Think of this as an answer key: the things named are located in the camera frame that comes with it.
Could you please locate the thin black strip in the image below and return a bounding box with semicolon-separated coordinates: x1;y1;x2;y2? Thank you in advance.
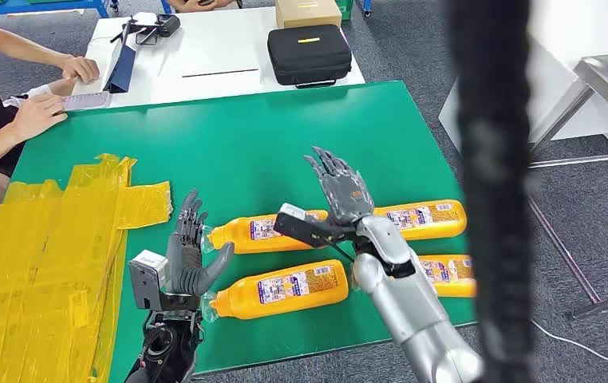
181;67;260;79

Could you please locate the dark blue folder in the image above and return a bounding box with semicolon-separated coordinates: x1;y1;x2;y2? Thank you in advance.
101;39;139;95

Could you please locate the blue metal rack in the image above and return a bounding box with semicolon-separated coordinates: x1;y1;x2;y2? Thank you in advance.
0;0;120;19

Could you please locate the orange detergent bottle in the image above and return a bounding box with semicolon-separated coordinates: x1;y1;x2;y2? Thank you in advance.
200;259;349;323
416;255;479;298
373;199;468;242
202;210;331;256

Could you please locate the blurred black pole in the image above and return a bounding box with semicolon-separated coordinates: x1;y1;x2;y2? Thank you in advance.
444;0;535;383

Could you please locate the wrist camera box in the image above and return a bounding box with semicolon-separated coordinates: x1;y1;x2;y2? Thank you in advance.
274;203;358;250
128;250;170;312

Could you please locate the white floor cable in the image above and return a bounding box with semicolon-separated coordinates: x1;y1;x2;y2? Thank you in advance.
530;318;608;363

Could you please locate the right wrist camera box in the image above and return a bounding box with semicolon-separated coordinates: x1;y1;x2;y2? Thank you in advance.
274;203;358;250

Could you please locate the white table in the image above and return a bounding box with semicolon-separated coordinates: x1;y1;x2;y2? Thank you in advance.
71;6;367;110

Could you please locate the black headset device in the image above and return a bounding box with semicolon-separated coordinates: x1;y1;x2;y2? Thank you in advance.
111;14;182;46

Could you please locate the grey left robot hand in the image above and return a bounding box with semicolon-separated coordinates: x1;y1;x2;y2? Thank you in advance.
165;188;235;297

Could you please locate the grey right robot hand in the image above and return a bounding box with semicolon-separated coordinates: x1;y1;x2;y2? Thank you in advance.
303;146;377;227

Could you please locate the white panel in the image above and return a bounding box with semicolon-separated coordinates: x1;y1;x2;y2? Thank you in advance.
437;0;608;170

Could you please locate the smartphone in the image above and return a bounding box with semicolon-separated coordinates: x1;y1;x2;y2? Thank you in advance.
63;90;112;112

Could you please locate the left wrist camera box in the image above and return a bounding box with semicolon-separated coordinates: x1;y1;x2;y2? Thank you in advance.
128;250;170;312

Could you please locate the black carrying case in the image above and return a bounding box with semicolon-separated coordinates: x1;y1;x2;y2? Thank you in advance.
266;23;353;89

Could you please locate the yellow tape sheet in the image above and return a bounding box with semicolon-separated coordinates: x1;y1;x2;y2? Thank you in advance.
0;153;173;383

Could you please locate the person's right hand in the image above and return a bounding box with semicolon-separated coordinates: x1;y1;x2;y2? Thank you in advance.
12;93;68;141

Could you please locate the green table mat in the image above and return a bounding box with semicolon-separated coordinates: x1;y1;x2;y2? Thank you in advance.
10;80;480;383

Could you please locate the cardboard box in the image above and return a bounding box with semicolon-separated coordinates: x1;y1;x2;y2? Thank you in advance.
274;0;343;30

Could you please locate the person's left hand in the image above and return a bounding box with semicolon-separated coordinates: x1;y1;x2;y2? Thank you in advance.
61;55;101;85

